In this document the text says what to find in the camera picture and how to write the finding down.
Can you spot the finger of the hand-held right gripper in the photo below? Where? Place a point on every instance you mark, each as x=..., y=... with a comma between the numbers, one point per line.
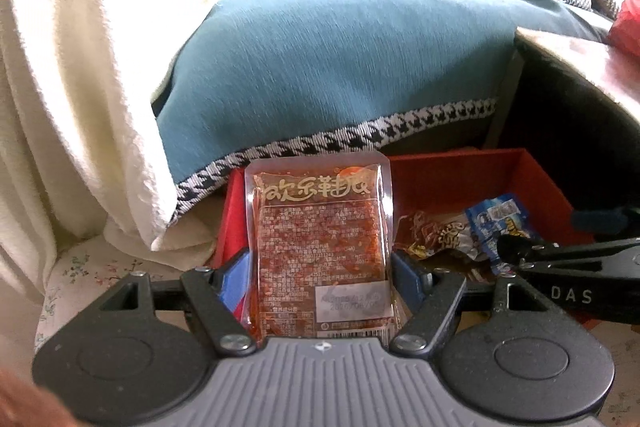
x=550, y=254
x=600, y=219

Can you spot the red spicy snack packet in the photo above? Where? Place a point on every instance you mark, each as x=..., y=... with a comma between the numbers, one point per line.
x=320, y=232

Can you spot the brown snack packet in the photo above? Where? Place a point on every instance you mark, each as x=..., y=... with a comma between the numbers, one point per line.
x=450, y=234

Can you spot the red plastic bag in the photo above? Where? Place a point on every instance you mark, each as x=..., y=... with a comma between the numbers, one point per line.
x=627, y=22

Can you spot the wooden side table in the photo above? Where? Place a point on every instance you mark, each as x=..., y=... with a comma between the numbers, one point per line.
x=575, y=57

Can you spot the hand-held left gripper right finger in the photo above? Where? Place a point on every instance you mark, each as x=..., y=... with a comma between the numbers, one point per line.
x=407, y=282

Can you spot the red cardboard box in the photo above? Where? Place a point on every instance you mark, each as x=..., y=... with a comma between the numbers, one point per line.
x=450, y=177

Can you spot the white fluffy blanket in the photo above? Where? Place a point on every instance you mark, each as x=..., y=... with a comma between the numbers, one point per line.
x=75, y=82

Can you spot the floral cloth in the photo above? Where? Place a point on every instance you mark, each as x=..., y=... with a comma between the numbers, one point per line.
x=80, y=277

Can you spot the blue snack packet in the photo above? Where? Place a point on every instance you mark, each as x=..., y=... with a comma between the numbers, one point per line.
x=495, y=214

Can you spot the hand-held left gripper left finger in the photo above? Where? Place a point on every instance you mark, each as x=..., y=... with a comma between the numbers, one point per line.
x=235, y=279

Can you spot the blue houndstooth-trimmed blanket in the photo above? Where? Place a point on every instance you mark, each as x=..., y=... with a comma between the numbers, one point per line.
x=325, y=57

